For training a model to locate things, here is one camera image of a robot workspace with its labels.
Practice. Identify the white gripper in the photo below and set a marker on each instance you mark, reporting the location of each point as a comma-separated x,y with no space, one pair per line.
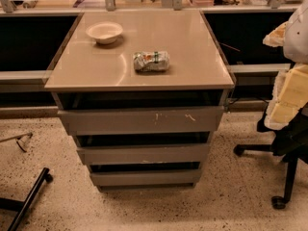
296,40

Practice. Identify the grey bottom drawer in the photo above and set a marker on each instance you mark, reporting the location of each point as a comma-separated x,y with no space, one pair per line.
169,177

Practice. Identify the grey drawer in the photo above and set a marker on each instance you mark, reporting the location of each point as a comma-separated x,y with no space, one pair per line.
143,154
169,177
141,121

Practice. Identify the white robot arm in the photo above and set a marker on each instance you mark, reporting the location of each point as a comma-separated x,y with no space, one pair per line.
292,36

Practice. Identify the grey top drawer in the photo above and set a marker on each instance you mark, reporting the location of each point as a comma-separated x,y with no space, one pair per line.
141,121

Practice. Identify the grey middle drawer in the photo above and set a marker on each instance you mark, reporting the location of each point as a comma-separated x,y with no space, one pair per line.
143,154

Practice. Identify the grey drawer cabinet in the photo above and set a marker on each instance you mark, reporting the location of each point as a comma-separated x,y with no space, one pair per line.
141,93

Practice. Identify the black office chair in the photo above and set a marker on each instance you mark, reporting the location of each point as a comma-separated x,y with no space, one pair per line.
291,142

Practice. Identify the metal window railing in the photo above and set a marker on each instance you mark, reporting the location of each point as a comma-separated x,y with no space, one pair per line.
154,4

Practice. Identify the crumpled chip bag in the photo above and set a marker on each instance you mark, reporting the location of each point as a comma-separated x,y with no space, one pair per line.
156,61

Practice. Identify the white paper bowl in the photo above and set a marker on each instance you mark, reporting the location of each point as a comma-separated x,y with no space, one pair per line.
104,32

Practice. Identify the black chair base leg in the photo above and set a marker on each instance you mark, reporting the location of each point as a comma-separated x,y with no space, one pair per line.
21,207

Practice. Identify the metal rod with hook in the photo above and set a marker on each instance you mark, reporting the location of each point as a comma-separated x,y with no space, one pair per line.
21,140

